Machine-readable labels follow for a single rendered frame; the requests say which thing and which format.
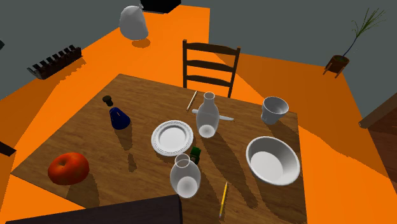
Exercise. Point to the tall clear glass vase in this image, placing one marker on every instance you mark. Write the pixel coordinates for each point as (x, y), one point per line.
(207, 118)

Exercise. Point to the beige pencil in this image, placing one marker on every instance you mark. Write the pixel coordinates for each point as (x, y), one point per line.
(191, 101)

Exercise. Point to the white knife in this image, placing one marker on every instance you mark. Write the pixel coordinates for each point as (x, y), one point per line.
(226, 117)

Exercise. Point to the white plate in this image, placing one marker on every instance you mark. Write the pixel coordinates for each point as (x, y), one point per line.
(172, 137)

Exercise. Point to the small green box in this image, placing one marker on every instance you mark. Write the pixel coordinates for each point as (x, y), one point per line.
(195, 154)

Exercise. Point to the dark wooden chair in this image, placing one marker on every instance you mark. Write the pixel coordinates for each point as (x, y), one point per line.
(211, 65)

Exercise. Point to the round clear glass vase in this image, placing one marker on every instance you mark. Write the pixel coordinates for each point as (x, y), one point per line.
(185, 180)

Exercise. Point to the white cup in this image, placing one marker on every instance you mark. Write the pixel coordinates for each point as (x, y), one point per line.
(273, 109)

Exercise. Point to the blue flask with cork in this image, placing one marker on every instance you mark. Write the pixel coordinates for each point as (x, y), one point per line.
(119, 119)

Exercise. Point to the large white bowl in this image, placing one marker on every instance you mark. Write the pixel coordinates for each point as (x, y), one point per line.
(273, 162)

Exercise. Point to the yellow pencil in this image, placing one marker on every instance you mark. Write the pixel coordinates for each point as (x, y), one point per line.
(223, 198)

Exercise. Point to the white garbage bag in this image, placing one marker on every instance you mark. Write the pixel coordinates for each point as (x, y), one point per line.
(133, 23)

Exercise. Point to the red apple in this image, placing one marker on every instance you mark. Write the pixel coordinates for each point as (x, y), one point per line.
(66, 169)

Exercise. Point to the potted plant on stand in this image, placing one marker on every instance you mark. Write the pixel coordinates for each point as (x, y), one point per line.
(338, 62)

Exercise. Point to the dark wooden rack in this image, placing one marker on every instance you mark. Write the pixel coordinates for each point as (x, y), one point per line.
(54, 63)

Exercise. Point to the brown wooden cabinet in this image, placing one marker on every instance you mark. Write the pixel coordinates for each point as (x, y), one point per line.
(383, 124)

